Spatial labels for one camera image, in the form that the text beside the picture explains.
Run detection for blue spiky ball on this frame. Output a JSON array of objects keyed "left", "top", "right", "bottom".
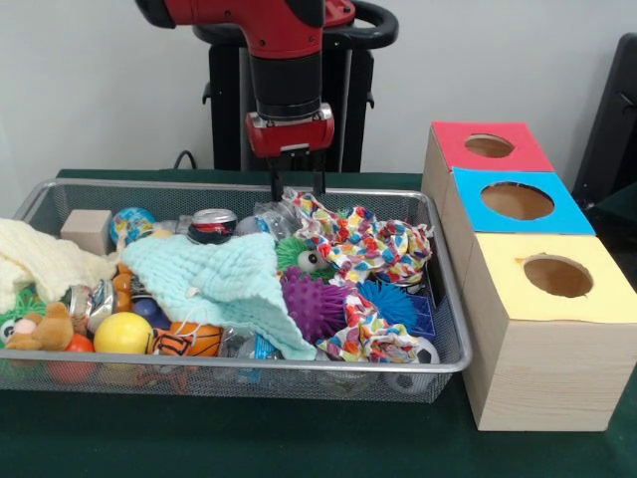
[{"left": 356, "top": 279, "right": 419, "bottom": 333}]

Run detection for purple spiky ball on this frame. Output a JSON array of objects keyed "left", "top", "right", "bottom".
[{"left": 279, "top": 267, "right": 351, "bottom": 345}]

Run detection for yellow ball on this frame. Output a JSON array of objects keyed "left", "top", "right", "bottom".
[{"left": 94, "top": 312, "right": 154, "bottom": 357}]

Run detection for mint green cloth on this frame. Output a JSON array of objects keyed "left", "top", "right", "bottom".
[{"left": 119, "top": 229, "right": 319, "bottom": 361}]

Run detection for shallow clear mesh bin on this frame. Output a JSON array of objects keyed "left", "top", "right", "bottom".
[{"left": 0, "top": 177, "right": 474, "bottom": 404}]

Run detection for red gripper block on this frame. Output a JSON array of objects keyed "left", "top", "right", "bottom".
[{"left": 245, "top": 105, "right": 336, "bottom": 203}]

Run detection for colourful patterned cloth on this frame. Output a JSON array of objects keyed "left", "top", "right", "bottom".
[{"left": 282, "top": 189, "right": 436, "bottom": 362}]

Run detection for wooden cube block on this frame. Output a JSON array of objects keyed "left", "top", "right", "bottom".
[{"left": 60, "top": 209, "right": 114, "bottom": 257}]

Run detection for dark green table cloth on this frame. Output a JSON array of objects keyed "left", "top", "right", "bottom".
[{"left": 0, "top": 167, "right": 637, "bottom": 478}]

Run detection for small soccer ball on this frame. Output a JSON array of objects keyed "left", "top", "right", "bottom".
[{"left": 383, "top": 337, "right": 441, "bottom": 394}]

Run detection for brown plush bear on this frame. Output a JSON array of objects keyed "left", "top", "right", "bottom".
[{"left": 5, "top": 302, "right": 76, "bottom": 352}]

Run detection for wooden three-hole box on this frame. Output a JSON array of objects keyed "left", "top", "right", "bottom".
[{"left": 420, "top": 120, "right": 637, "bottom": 432}]

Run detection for black chair back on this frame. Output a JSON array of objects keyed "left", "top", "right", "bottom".
[{"left": 572, "top": 33, "right": 637, "bottom": 235}]

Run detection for blue globe ball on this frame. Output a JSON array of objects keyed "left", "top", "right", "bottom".
[{"left": 109, "top": 207, "right": 158, "bottom": 250}]

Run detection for cream yellow cloth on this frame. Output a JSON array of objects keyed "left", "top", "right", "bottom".
[{"left": 0, "top": 218, "right": 118, "bottom": 315}]

